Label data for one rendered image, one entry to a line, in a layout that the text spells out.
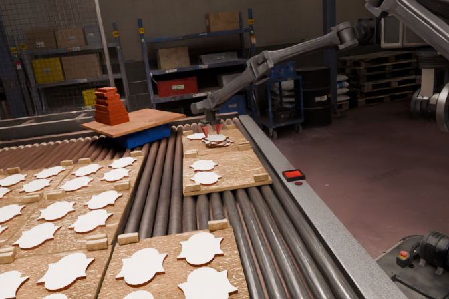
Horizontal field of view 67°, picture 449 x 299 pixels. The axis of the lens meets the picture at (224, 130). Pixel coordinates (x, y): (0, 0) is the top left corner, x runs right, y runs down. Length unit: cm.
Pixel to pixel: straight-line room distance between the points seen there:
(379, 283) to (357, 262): 8
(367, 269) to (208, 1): 587
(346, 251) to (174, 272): 45
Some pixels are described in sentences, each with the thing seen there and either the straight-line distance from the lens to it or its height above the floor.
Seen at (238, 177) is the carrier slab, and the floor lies 94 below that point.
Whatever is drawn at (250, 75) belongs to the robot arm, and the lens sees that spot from 150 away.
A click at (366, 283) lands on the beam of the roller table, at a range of 91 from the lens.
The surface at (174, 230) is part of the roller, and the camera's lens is 113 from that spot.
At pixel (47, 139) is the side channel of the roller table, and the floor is 94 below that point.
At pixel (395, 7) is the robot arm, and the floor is 152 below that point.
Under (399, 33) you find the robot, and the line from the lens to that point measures 161.
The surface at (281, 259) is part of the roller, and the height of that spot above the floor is 92.
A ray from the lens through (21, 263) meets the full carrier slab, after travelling 119.
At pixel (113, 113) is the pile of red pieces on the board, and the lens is 219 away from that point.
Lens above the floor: 149
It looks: 15 degrees down
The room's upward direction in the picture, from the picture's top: 6 degrees counter-clockwise
